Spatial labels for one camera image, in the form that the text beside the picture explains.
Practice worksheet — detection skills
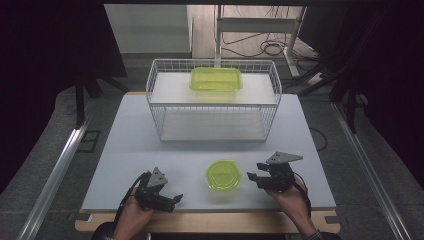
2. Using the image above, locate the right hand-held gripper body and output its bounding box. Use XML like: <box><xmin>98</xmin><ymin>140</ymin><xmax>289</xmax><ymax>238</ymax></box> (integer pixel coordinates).
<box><xmin>255</xmin><ymin>151</ymin><xmax>304</xmax><ymax>194</ymax></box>

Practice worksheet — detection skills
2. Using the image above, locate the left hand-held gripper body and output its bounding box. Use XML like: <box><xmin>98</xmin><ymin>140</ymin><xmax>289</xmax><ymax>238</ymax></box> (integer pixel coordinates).
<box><xmin>134</xmin><ymin>166</ymin><xmax>177</xmax><ymax>213</ymax></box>

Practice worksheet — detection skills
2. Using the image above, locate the person's right hand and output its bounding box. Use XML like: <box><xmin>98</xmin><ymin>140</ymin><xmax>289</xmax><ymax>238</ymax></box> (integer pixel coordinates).
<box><xmin>265</xmin><ymin>178</ymin><xmax>318</xmax><ymax>238</ymax></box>

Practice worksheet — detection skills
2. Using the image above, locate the person's left hand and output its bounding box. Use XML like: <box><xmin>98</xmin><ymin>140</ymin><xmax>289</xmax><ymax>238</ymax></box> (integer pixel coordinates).
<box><xmin>112</xmin><ymin>194</ymin><xmax>156</xmax><ymax>240</ymax></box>

